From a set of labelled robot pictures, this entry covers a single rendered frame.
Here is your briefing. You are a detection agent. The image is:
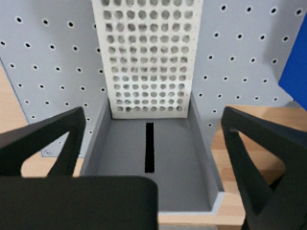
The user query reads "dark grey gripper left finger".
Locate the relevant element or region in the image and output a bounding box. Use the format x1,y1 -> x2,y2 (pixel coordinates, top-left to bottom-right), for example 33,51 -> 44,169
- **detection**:
0,106 -> 86,176

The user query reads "blue bin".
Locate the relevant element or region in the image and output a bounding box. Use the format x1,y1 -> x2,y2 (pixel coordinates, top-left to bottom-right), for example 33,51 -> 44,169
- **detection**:
278,13 -> 307,111

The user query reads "white well plate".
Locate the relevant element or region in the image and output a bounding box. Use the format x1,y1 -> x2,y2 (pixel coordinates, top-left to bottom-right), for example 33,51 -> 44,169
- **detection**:
91,0 -> 203,119

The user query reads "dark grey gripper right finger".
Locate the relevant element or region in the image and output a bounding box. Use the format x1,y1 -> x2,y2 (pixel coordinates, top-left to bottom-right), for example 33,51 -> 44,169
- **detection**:
221,106 -> 307,230

